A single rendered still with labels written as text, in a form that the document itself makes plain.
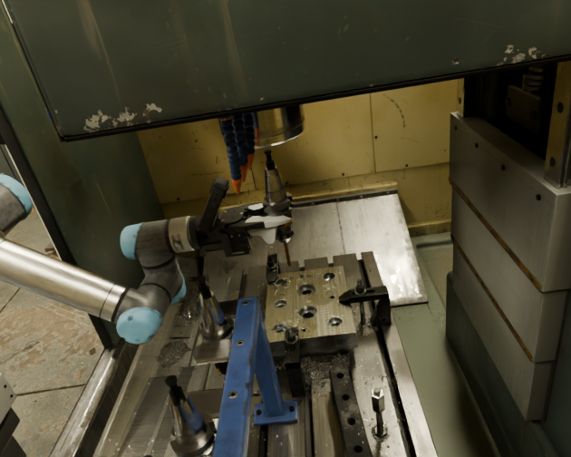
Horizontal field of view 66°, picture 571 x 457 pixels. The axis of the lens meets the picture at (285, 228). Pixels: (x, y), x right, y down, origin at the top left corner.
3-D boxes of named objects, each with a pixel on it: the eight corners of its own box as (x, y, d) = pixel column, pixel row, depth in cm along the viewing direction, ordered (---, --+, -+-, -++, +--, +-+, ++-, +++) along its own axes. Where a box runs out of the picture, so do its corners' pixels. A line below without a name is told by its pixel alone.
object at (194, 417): (207, 442, 59) (194, 408, 55) (174, 449, 58) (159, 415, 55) (208, 414, 62) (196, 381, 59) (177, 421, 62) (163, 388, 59)
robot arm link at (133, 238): (138, 251, 101) (125, 218, 97) (184, 244, 100) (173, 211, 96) (127, 270, 94) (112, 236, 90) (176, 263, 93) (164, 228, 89)
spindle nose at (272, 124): (297, 146, 74) (285, 72, 69) (211, 153, 79) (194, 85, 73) (313, 119, 88) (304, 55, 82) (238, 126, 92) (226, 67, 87)
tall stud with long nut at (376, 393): (375, 439, 90) (371, 396, 84) (372, 427, 93) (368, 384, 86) (388, 438, 90) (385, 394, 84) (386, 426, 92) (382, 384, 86)
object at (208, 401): (175, 423, 64) (174, 420, 64) (183, 394, 69) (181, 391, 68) (222, 419, 63) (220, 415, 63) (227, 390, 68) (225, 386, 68)
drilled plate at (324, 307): (266, 357, 110) (263, 343, 107) (270, 288, 135) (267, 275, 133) (358, 346, 108) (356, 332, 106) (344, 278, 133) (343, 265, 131)
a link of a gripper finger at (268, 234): (295, 238, 91) (253, 239, 93) (290, 213, 88) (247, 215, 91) (292, 247, 88) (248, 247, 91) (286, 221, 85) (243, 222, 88)
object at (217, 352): (190, 366, 74) (188, 364, 73) (196, 345, 78) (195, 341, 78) (230, 362, 73) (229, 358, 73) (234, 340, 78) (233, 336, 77)
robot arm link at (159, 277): (144, 318, 96) (128, 277, 91) (161, 287, 106) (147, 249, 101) (179, 316, 95) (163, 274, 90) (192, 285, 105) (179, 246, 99)
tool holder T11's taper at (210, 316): (226, 331, 78) (217, 300, 74) (201, 334, 78) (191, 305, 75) (228, 315, 82) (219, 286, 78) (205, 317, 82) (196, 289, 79)
